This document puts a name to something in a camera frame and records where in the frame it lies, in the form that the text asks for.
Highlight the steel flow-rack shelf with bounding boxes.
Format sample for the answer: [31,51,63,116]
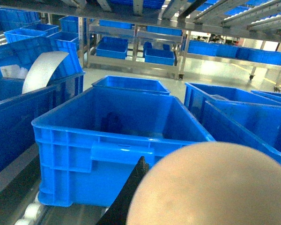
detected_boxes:
[0,0,281,225]

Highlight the background steel rack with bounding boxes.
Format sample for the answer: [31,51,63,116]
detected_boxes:
[88,22,281,80]

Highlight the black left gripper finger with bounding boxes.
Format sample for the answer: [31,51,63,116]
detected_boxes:
[96,156,149,225]

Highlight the beige plastic dustpan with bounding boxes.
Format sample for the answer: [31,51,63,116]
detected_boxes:
[127,142,281,225]

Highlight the blue plastic crate behind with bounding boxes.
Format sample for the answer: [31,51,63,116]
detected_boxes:
[92,75,170,96]

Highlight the blue plastic crate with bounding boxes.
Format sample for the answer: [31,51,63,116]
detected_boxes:
[0,37,84,172]
[184,82,281,165]
[31,88,214,207]
[92,75,170,96]

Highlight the curved grey metal sheet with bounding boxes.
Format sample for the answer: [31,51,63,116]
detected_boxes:
[22,51,69,94]

